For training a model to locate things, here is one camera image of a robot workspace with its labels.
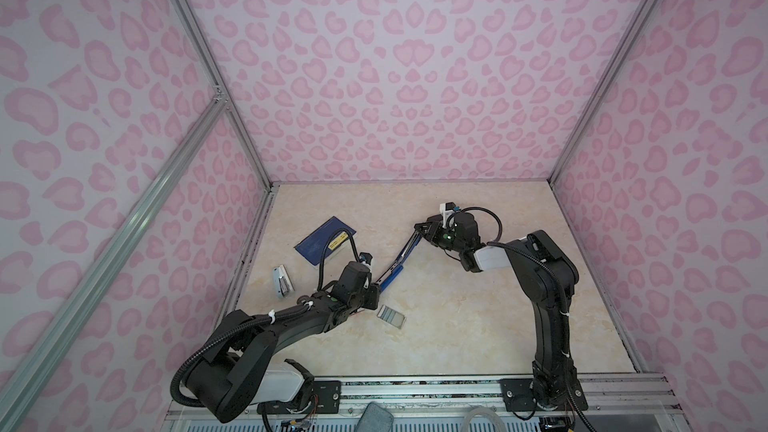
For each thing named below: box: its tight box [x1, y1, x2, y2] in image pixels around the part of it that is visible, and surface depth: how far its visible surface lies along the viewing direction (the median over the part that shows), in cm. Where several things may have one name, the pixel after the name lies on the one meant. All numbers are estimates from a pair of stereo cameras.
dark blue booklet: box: [294, 216, 357, 266], surface depth 105 cm
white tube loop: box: [461, 407, 505, 432], surface depth 72 cm
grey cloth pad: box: [355, 401, 395, 432], surface depth 69 cm
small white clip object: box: [272, 264, 295, 299], surface depth 94 cm
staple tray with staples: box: [376, 305, 406, 329], surface depth 88 cm
